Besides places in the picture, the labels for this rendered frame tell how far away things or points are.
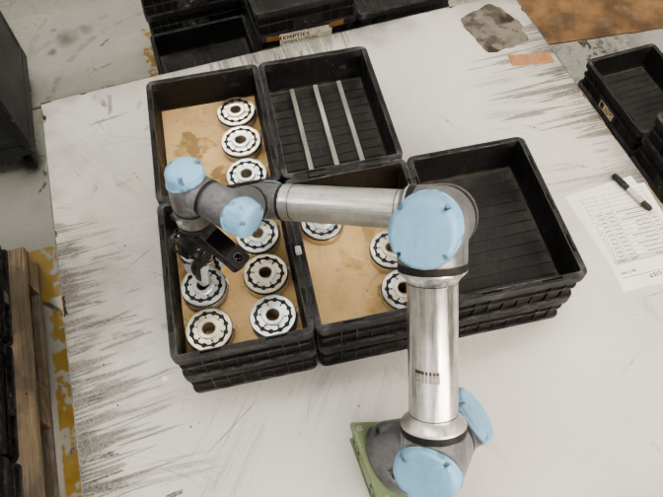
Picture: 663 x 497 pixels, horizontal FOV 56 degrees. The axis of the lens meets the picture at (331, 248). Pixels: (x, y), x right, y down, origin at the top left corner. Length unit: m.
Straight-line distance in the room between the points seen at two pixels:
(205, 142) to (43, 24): 2.05
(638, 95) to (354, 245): 1.63
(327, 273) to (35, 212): 1.66
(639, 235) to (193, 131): 1.22
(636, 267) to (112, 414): 1.34
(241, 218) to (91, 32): 2.47
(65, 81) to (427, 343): 2.58
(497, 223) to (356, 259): 0.36
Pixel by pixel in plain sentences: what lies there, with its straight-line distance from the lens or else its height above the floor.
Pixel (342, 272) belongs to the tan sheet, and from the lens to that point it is 1.47.
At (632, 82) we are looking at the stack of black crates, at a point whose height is 0.27.
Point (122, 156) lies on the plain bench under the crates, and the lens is 1.94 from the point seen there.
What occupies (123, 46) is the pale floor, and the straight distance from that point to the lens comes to 3.38.
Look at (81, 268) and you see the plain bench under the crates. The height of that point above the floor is 0.70.
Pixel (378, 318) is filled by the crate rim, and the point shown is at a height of 0.93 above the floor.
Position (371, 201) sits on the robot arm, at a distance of 1.16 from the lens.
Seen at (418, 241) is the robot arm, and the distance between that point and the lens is 0.97.
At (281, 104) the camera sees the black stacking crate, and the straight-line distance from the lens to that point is 1.79.
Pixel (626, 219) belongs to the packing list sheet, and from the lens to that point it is 1.86.
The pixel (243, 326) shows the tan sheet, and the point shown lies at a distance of 1.43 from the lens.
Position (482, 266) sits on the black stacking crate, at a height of 0.83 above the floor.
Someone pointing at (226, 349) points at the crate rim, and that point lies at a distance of 1.30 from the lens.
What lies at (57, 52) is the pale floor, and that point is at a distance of 3.47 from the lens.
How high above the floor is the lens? 2.13
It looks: 60 degrees down
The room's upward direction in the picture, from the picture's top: 2 degrees counter-clockwise
